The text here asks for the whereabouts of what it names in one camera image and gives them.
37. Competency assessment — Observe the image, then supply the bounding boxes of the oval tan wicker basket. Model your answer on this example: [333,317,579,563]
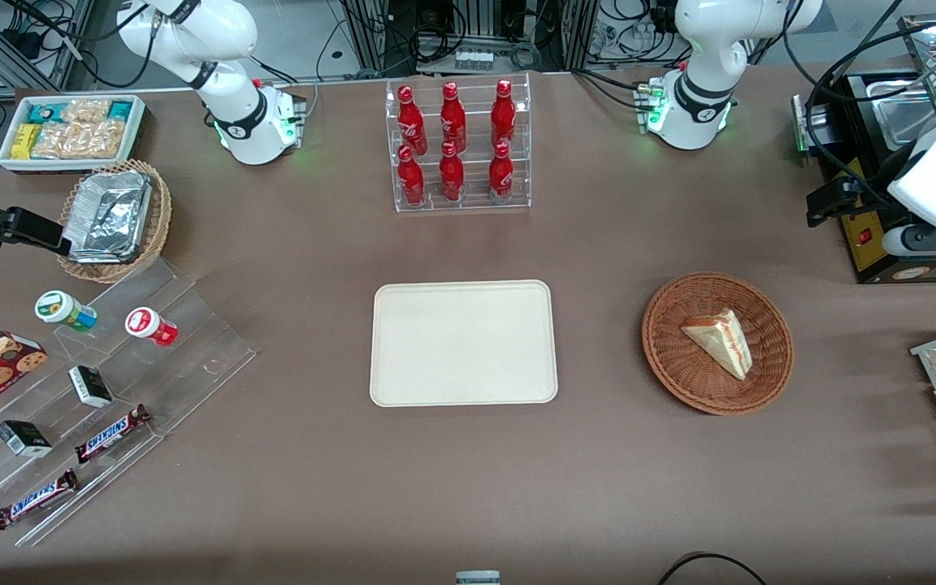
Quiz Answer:
[56,158,172,284]

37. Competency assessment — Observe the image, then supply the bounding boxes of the yellow snack packet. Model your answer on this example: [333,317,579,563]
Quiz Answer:
[11,123,42,160]

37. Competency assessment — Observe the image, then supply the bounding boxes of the Snickers chocolate bar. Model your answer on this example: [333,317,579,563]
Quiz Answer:
[74,404,152,465]
[0,469,80,531]

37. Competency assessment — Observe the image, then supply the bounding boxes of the aluminium foil tray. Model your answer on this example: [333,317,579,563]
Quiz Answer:
[62,171,154,263]

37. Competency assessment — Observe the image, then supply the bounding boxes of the red cola bottle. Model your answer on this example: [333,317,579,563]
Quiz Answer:
[491,79,516,147]
[440,81,467,153]
[397,84,428,155]
[397,145,426,206]
[439,141,466,202]
[488,140,514,202]

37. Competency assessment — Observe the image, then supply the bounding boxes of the cream rectangular plastic tray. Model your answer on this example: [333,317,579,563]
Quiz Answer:
[369,279,559,407]

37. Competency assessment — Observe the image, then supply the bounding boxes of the clear rice cracker bag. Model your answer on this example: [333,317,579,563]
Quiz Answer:
[62,97,113,125]
[31,120,128,160]

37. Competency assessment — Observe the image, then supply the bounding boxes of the stainless steel pan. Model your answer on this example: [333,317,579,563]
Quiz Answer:
[874,92,936,149]

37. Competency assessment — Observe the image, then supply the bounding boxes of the red lid snack cup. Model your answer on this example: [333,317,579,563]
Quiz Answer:
[125,307,179,348]

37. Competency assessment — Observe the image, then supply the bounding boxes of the round brown wicker basket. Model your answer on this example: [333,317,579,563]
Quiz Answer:
[641,271,795,416]

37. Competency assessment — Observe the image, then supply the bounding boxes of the black cable loop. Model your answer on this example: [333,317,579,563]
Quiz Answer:
[657,552,768,585]

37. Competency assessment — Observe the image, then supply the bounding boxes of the triangular sandwich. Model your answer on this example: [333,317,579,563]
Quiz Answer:
[681,309,753,381]

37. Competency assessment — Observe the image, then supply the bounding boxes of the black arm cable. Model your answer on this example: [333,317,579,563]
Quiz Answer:
[783,0,936,208]

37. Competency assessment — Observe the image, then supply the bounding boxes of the black countertop appliance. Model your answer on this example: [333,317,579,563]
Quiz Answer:
[793,69,936,285]

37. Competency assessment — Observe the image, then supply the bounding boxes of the aluminium frame rack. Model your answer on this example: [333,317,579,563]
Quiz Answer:
[0,0,97,92]

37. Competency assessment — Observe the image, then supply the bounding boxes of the green lid snack cup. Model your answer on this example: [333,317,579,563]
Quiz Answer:
[35,290,98,333]

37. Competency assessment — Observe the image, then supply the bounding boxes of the small black carton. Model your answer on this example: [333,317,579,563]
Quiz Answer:
[68,366,114,409]
[0,420,53,458]

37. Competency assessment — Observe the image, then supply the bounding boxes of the clear acrylic stepped display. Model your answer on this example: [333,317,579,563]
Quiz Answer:
[0,258,258,547]

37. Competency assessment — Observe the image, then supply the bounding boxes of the white rectangular snack bin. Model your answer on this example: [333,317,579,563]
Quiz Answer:
[0,93,148,174]

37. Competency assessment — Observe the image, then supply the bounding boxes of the clear acrylic bottle rack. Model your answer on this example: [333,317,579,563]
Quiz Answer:
[385,71,532,214]

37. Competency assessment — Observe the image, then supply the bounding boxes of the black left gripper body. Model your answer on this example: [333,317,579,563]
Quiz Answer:
[842,167,895,219]

